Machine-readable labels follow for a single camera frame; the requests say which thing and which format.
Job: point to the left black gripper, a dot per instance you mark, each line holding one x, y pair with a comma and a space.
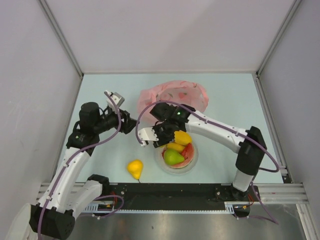
128, 123

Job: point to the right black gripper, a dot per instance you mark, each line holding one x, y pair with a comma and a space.
162, 141

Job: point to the yellow fake mango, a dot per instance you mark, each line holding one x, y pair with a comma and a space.
182, 138

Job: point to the yellow fake lemon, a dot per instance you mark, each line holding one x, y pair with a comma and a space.
175, 146

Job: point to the small green fake fruit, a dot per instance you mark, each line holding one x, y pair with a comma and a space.
172, 157

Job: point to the white paper plate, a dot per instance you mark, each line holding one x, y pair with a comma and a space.
158, 155

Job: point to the fake watermelon slice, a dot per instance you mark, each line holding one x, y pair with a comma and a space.
188, 154

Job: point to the yellow fake pear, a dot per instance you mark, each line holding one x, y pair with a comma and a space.
135, 169

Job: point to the pink plastic bag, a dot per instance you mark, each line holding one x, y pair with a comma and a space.
179, 91

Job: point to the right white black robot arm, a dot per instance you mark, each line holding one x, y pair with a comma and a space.
248, 144

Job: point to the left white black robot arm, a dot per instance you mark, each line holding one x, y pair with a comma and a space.
56, 212

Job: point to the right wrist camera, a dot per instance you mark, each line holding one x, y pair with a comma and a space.
147, 134

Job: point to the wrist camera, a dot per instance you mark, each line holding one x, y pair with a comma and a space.
114, 100
147, 134

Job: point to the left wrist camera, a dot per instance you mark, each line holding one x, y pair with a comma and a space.
114, 100

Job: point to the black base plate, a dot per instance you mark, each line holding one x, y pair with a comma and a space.
152, 203

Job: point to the left aluminium frame post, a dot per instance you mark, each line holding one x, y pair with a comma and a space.
45, 7

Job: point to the aluminium frame post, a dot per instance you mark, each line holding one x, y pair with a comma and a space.
279, 35
45, 7

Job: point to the aluminium front rail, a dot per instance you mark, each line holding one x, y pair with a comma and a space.
269, 193

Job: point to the right aluminium frame post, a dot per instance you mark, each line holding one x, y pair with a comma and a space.
279, 35

